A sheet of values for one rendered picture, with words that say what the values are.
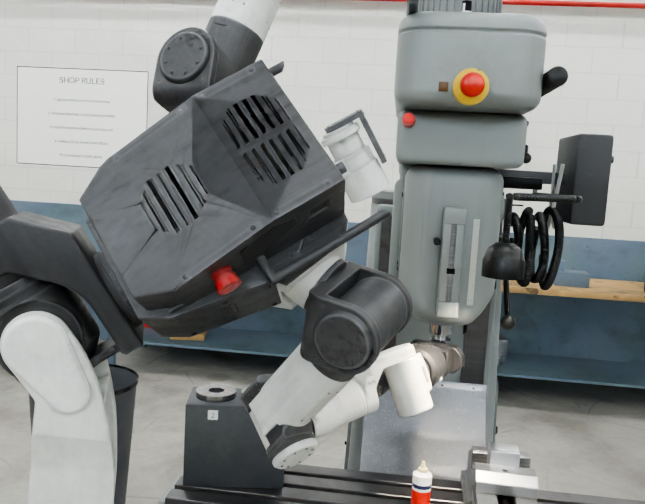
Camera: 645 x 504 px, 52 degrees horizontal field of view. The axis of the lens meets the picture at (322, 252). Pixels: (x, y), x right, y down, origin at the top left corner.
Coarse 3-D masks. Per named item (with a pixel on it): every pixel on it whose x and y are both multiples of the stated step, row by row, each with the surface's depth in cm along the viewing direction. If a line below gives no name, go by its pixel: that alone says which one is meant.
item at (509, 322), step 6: (504, 282) 138; (504, 288) 137; (504, 294) 136; (504, 300) 136; (504, 306) 135; (504, 312) 134; (504, 318) 132; (510, 318) 132; (504, 324) 132; (510, 324) 132
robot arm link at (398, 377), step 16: (416, 352) 125; (432, 352) 126; (384, 368) 120; (400, 368) 118; (416, 368) 119; (432, 368) 124; (384, 384) 121; (400, 384) 118; (416, 384) 118; (432, 384) 124; (400, 400) 118; (416, 400) 118; (400, 416) 120
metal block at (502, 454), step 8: (488, 448) 145; (496, 448) 142; (504, 448) 142; (512, 448) 142; (488, 456) 144; (496, 456) 140; (504, 456) 140; (512, 456) 140; (496, 464) 140; (504, 464) 140; (512, 464) 140
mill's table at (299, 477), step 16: (176, 480) 151; (288, 480) 152; (304, 480) 152; (320, 480) 152; (336, 480) 153; (352, 480) 155; (368, 480) 154; (384, 480) 154; (400, 480) 155; (432, 480) 156; (448, 480) 156; (176, 496) 141; (192, 496) 142; (208, 496) 142; (224, 496) 143; (240, 496) 143; (256, 496) 145; (272, 496) 144; (288, 496) 144; (304, 496) 145; (320, 496) 145; (336, 496) 145; (352, 496) 146; (368, 496) 146; (384, 496) 148; (400, 496) 147; (432, 496) 148; (448, 496) 148; (544, 496) 151; (560, 496) 151; (576, 496) 152; (592, 496) 152
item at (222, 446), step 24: (216, 384) 154; (192, 408) 144; (216, 408) 144; (240, 408) 144; (192, 432) 144; (216, 432) 145; (240, 432) 145; (192, 456) 145; (216, 456) 145; (240, 456) 146; (264, 456) 146; (192, 480) 146; (216, 480) 146; (240, 480) 146; (264, 480) 147
